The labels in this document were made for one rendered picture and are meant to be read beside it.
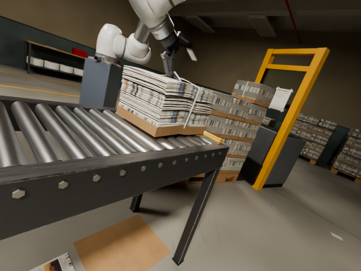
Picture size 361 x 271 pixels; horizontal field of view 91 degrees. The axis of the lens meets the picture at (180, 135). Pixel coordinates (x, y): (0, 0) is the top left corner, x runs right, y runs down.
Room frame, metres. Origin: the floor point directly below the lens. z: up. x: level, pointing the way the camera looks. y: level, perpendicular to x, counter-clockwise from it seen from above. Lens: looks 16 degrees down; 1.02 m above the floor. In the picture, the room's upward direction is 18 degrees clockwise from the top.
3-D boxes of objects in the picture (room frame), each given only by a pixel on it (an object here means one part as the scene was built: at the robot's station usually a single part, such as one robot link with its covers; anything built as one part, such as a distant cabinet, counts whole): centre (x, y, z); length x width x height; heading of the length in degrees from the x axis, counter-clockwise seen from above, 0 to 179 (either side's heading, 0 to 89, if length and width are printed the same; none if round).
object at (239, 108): (2.14, -0.44, 0.95); 0.38 x 0.29 x 0.23; 34
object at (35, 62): (5.95, 4.54, 0.55); 1.80 x 0.70 x 1.10; 142
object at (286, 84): (2.55, -1.07, 1.27); 0.57 x 0.01 x 0.65; 33
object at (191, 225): (0.87, -0.22, 0.34); 0.06 x 0.06 x 0.68; 52
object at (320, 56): (2.26, -1.24, 0.92); 0.09 x 0.09 x 1.85; 33
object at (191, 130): (0.97, 0.04, 0.83); 0.29 x 0.16 x 0.04; 55
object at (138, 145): (0.66, 0.25, 0.77); 0.47 x 0.05 x 0.05; 52
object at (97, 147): (0.56, 0.33, 0.77); 0.47 x 0.05 x 0.05; 52
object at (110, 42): (1.41, 0.71, 1.17); 0.18 x 0.16 x 0.22; 121
